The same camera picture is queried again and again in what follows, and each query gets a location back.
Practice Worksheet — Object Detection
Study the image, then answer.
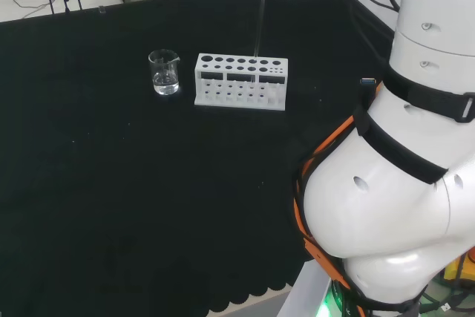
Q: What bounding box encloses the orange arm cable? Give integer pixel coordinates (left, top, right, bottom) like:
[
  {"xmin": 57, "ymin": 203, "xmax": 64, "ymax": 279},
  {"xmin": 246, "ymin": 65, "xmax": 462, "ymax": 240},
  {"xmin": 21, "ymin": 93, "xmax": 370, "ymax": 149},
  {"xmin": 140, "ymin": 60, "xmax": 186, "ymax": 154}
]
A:
[{"xmin": 292, "ymin": 81, "xmax": 383, "ymax": 317}]

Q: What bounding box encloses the black bench cloth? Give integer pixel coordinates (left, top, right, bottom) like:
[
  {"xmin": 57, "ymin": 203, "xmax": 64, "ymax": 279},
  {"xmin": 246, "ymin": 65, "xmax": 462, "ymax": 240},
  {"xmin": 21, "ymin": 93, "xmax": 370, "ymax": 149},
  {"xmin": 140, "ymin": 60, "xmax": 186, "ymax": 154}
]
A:
[{"xmin": 0, "ymin": 0, "xmax": 396, "ymax": 317}]

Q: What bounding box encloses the yellow stop button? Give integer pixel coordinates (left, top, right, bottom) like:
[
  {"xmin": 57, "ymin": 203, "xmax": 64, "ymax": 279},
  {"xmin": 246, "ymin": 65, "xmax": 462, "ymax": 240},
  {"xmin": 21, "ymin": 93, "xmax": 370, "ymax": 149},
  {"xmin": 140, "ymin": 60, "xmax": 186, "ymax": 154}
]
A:
[{"xmin": 443, "ymin": 246, "xmax": 475, "ymax": 287}]

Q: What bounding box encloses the white test tube rack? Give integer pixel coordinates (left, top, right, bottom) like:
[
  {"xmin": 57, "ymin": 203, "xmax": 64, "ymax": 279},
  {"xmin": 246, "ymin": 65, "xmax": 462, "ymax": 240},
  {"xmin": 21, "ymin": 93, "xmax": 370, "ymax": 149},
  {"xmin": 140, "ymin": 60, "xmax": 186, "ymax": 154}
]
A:
[{"xmin": 193, "ymin": 53, "xmax": 289, "ymax": 111}]

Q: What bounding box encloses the clear glass rod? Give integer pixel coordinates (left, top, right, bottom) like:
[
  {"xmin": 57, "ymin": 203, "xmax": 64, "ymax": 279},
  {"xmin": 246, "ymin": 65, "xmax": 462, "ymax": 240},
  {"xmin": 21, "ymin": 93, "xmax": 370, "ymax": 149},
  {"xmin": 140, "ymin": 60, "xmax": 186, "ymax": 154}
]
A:
[{"xmin": 251, "ymin": 0, "xmax": 266, "ymax": 86}]

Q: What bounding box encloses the small clear glass beaker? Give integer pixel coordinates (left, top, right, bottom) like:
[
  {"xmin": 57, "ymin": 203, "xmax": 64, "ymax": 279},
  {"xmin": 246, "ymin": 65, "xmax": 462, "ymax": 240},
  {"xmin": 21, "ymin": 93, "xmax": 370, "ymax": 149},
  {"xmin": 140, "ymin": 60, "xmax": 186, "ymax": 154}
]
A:
[{"xmin": 148, "ymin": 48, "xmax": 182, "ymax": 97}]

